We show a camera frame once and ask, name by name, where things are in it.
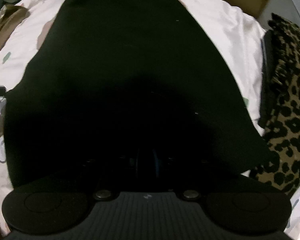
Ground bear print bed sheet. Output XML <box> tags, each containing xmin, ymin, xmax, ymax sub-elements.
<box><xmin>0</xmin><ymin>0</ymin><xmax>300</xmax><ymax>233</ymax></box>

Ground black knit shorts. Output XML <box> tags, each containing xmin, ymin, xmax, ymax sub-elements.
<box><xmin>4</xmin><ymin>0</ymin><xmax>275</xmax><ymax>189</ymax></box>

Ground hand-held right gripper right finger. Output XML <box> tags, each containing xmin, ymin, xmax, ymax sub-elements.
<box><xmin>151</xmin><ymin>150</ymin><xmax>243</xmax><ymax>202</ymax></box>

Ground leopard print cloth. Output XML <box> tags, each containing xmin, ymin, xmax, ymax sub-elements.
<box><xmin>250</xmin><ymin>12</ymin><xmax>300</xmax><ymax>195</ymax></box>

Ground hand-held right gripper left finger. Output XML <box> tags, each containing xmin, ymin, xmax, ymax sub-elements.
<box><xmin>52</xmin><ymin>152</ymin><xmax>145</xmax><ymax>202</ymax></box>

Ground brown garment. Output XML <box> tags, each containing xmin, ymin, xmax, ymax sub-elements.
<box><xmin>0</xmin><ymin>5</ymin><xmax>30</xmax><ymax>60</ymax></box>

